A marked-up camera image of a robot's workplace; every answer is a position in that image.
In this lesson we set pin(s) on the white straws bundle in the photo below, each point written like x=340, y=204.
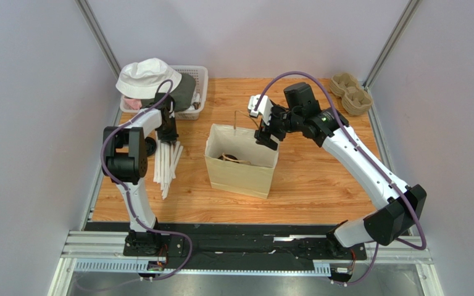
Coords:
x=166, y=161

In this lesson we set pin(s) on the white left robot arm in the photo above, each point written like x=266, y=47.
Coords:
x=124, y=160

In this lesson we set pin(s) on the aluminium frame rail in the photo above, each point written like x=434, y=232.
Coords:
x=103, y=245

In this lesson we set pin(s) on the white bucket hat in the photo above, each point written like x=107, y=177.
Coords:
x=140, y=80

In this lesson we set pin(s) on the kraft paper bag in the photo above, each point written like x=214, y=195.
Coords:
x=253, y=174

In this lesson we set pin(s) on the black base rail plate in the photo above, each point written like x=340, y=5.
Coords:
x=232, y=247

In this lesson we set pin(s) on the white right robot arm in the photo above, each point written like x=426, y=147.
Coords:
x=397, y=204

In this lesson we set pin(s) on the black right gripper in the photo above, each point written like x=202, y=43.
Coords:
x=270, y=129

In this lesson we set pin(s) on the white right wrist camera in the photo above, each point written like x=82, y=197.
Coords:
x=263, y=108

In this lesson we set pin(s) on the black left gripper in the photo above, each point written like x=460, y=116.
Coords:
x=173, y=136

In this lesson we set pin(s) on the olive green cloth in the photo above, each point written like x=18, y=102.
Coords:
x=183, y=92

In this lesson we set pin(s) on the pink cloth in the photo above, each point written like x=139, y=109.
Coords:
x=132, y=104

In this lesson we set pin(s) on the white plastic basket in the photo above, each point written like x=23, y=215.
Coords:
x=199, y=73

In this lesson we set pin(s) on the stack of pulp carriers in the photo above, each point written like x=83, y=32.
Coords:
x=354, y=98

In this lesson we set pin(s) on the black plastic cup lid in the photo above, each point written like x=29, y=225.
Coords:
x=227, y=157

